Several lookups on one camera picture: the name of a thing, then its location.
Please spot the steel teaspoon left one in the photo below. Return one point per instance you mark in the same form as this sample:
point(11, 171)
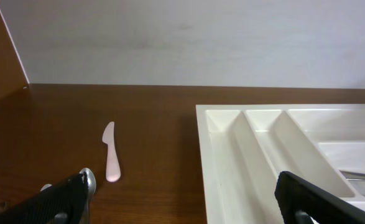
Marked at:
point(46, 186)

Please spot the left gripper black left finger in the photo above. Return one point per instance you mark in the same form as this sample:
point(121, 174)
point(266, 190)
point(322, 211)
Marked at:
point(68, 196)

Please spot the pink plastic knife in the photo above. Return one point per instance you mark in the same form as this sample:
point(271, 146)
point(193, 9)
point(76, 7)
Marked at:
point(113, 170)

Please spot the steel teaspoon one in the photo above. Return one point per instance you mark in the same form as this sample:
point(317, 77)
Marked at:
point(46, 186)
point(91, 181)

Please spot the white plastic cutlery tray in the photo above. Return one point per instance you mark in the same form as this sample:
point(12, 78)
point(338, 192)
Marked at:
point(244, 148)

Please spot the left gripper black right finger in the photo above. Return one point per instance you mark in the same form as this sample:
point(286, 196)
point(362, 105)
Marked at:
point(302, 202)

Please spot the steel teaspoon right one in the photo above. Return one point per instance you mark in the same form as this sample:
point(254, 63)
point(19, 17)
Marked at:
point(91, 181)

